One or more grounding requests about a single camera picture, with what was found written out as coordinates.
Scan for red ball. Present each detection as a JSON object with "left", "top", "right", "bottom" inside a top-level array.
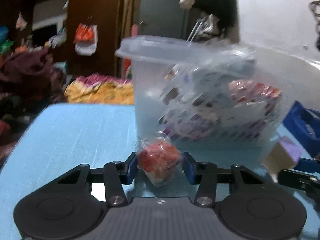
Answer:
[{"left": 136, "top": 132, "right": 182, "bottom": 186}]

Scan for purple small box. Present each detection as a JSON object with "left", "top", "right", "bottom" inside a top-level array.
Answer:
[{"left": 262, "top": 136, "right": 302, "bottom": 183}]

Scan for blue shopping bag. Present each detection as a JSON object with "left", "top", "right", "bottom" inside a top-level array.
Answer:
[{"left": 283, "top": 101, "right": 320, "bottom": 160}]

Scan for clear plastic laundry basket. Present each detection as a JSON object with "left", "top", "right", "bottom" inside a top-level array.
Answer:
[{"left": 116, "top": 36, "right": 293, "bottom": 148}]

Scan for yellow orange blanket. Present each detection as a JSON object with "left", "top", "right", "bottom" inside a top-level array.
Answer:
[{"left": 65, "top": 74, "right": 134, "bottom": 105}]

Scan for red patterned packet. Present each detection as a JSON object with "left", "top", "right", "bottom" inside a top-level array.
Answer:
[{"left": 229, "top": 80, "right": 283, "bottom": 116}]

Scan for maroon clothing pile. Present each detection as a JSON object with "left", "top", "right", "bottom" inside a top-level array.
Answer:
[{"left": 1, "top": 48, "right": 66, "bottom": 103}]

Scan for orange white hanging bag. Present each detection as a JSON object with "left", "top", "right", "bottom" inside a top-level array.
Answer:
[{"left": 74, "top": 23, "right": 98, "bottom": 56}]

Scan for aluminium crutches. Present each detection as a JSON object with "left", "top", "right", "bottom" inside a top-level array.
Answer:
[{"left": 186, "top": 15, "right": 221, "bottom": 43}]

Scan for grey door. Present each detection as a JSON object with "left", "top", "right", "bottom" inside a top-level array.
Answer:
[{"left": 138, "top": 0, "right": 189, "bottom": 40}]

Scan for dark red wooden wardrobe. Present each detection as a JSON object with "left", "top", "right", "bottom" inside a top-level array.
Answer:
[{"left": 1, "top": 0, "right": 124, "bottom": 76}]

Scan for black hanging garment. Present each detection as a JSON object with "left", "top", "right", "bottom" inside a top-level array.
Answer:
[{"left": 191, "top": 0, "right": 238, "bottom": 40}]

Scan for coiled grey cable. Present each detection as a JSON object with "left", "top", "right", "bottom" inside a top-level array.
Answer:
[{"left": 309, "top": 0, "right": 320, "bottom": 34}]

